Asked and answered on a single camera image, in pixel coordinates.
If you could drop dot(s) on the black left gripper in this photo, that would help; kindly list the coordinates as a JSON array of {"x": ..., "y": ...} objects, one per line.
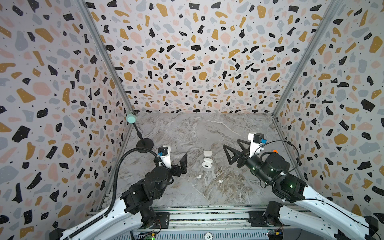
[{"x": 177, "y": 168}]

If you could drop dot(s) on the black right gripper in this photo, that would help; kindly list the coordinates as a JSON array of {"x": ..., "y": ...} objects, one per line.
[{"x": 241, "y": 158}]

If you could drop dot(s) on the white earbud charging case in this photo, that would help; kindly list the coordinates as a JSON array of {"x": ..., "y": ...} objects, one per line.
[{"x": 208, "y": 154}]

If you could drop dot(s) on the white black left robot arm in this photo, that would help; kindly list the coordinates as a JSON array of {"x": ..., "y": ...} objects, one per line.
[{"x": 131, "y": 211}]

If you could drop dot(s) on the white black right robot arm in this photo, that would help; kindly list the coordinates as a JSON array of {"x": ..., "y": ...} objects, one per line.
[{"x": 327, "y": 219}]

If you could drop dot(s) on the black stand with green ball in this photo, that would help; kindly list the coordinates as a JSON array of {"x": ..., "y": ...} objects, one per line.
[{"x": 144, "y": 143}]

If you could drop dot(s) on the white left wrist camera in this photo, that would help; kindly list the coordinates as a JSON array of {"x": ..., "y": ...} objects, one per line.
[{"x": 164, "y": 153}]

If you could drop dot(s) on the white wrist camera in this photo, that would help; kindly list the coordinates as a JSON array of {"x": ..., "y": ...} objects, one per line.
[
  {"x": 257, "y": 141},
  {"x": 164, "y": 153}
]

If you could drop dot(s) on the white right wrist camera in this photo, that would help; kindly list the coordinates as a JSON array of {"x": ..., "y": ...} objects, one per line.
[{"x": 257, "y": 141}]

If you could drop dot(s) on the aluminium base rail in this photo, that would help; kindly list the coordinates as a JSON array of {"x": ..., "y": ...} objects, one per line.
[{"x": 218, "y": 223}]

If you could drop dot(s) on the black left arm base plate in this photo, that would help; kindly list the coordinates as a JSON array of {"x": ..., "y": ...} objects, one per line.
[{"x": 160, "y": 221}]

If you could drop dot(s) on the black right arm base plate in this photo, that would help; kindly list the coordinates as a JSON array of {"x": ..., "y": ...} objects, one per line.
[{"x": 264, "y": 219}]

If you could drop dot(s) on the aluminium corner frame post right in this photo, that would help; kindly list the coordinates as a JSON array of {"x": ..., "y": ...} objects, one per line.
[{"x": 331, "y": 11}]

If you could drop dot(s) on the aluminium corner frame post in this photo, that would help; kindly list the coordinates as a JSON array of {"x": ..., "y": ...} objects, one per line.
[
  {"x": 331, "y": 11},
  {"x": 87, "y": 17}
]

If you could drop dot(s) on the aluminium corner frame post left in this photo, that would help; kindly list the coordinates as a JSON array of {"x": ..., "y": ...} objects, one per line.
[{"x": 87, "y": 17}]

